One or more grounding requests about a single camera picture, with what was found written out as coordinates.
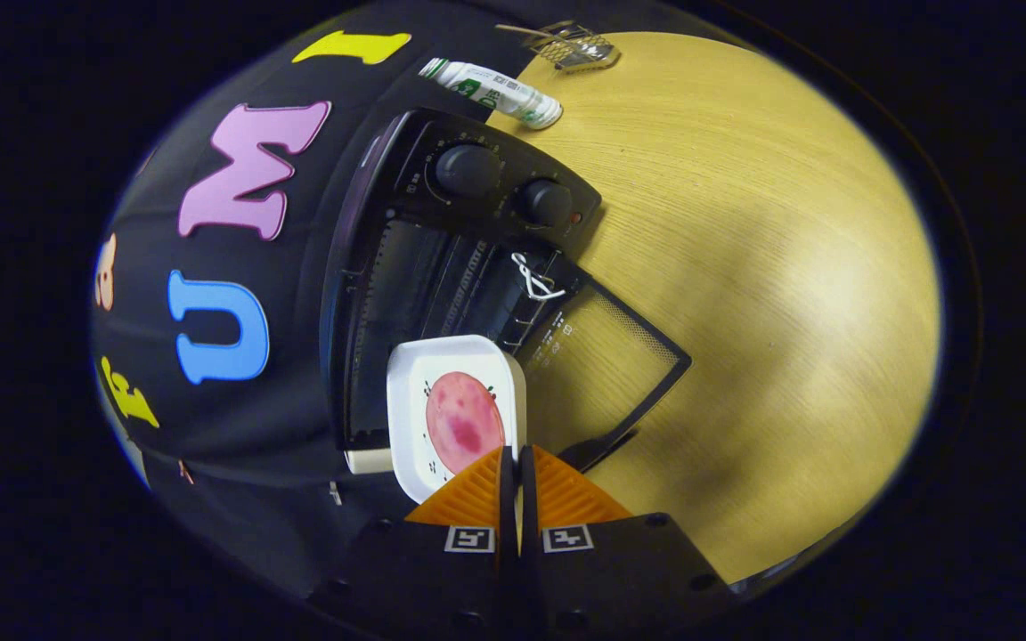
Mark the white bread toaster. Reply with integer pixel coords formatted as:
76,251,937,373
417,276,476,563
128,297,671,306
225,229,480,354
344,448,394,475

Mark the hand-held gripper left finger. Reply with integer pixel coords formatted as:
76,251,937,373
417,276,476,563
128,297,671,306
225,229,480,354
322,445,519,638

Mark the black toaster oven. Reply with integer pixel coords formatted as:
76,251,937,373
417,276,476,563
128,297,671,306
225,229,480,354
319,107,692,475

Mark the black backdrop cloth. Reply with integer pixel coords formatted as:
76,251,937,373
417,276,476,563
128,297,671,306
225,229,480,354
90,0,585,606

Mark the white square plate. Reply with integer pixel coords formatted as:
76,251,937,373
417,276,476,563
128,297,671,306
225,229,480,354
387,335,528,505

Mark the metal wire oven rack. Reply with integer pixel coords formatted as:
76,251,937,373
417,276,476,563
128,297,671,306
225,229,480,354
437,239,567,357

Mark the clear glass stick holder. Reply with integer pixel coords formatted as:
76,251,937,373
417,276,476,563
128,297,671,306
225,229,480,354
495,20,621,72

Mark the pink meat slice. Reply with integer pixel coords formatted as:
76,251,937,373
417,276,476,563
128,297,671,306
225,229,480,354
425,371,507,475

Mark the white bottle green label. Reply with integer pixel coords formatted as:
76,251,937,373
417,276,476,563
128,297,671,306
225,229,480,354
418,57,564,131

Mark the white string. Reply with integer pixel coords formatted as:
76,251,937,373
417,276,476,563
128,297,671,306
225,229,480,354
511,252,567,302

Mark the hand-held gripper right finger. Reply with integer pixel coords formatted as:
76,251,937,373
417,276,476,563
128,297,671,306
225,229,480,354
518,444,733,636

